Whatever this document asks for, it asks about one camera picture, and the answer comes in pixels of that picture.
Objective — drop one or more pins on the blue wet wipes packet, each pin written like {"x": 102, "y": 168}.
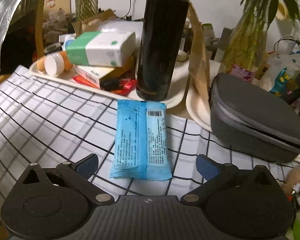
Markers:
{"x": 140, "y": 140}

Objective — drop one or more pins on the tan egg-shaped sponge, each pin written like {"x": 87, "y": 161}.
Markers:
{"x": 41, "y": 64}

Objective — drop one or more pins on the green white tissue box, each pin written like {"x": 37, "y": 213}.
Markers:
{"x": 100, "y": 50}

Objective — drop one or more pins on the white oval tray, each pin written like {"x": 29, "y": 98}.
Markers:
{"x": 197, "y": 115}

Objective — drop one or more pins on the red white flat box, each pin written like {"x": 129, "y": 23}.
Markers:
{"x": 95, "y": 73}

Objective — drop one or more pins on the white rectangular tray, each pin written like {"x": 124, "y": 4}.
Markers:
{"x": 175, "y": 92}

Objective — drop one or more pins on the crumpled brown paper bag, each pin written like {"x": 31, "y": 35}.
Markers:
{"x": 95, "y": 23}

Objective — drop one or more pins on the white blue tube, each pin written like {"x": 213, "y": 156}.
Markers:
{"x": 68, "y": 42}

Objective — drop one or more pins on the grey zip case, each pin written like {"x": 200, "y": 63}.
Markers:
{"x": 252, "y": 110}

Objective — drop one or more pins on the colourful printed bag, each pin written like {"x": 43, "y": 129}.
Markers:
{"x": 281, "y": 81}

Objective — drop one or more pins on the beige bottle with white cap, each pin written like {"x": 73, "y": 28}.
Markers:
{"x": 56, "y": 63}

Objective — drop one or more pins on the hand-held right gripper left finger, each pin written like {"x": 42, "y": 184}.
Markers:
{"x": 87, "y": 166}

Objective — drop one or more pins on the black tape roll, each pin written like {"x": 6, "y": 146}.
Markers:
{"x": 52, "y": 48}

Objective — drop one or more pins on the black thermos bottle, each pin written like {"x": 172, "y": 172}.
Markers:
{"x": 160, "y": 47}

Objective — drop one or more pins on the silver foil bag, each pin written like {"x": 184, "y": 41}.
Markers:
{"x": 5, "y": 17}

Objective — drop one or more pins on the white plastic bag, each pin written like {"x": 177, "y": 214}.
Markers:
{"x": 120, "y": 26}

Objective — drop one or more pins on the tall brown paper bag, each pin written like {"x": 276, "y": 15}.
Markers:
{"x": 198, "y": 55}

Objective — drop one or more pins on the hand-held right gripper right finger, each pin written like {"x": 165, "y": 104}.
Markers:
{"x": 207, "y": 167}

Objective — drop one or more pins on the green snack packets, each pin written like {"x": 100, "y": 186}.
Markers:
{"x": 298, "y": 225}

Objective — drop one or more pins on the red snack packet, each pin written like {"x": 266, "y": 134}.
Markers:
{"x": 125, "y": 86}

